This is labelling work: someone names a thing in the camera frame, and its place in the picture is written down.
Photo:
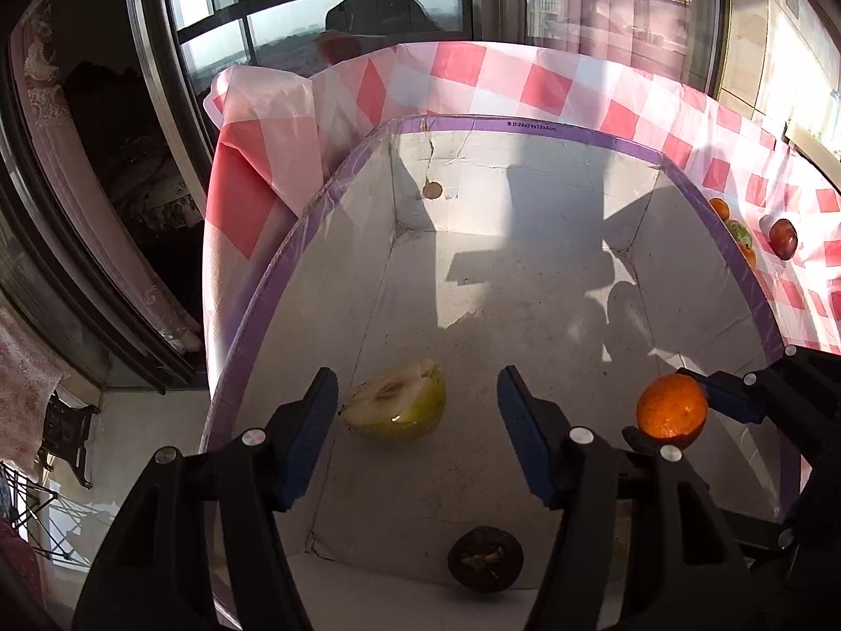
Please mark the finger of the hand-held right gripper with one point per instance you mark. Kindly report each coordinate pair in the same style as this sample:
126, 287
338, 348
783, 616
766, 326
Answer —
726, 398
638, 439

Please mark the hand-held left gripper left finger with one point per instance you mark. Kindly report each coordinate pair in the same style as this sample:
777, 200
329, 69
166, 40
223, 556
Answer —
314, 437

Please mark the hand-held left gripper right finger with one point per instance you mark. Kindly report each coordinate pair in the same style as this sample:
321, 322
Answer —
525, 440

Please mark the orange mandarin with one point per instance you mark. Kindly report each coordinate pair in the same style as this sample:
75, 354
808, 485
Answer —
721, 209
748, 254
671, 415

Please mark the green pear half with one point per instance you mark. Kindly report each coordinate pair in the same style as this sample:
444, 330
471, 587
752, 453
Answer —
401, 404

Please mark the purple-rimmed cardboard box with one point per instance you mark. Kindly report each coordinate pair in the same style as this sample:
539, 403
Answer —
525, 289

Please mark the dark brown round fruit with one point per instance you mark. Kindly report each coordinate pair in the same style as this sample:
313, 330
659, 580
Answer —
485, 560

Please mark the green round fruit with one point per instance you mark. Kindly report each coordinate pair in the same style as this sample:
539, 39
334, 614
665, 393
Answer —
739, 232

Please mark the red apple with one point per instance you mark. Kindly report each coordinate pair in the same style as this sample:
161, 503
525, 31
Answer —
783, 238

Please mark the black folding stool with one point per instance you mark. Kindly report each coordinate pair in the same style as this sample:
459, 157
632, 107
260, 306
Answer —
66, 430

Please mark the metal drying rack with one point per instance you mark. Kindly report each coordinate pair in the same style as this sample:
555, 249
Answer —
46, 519

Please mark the pink lace cloth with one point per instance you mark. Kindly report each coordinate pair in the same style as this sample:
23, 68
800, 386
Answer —
26, 394

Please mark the red checked plastic tablecloth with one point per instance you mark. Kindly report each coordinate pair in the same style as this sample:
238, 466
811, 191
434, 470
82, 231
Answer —
558, 89

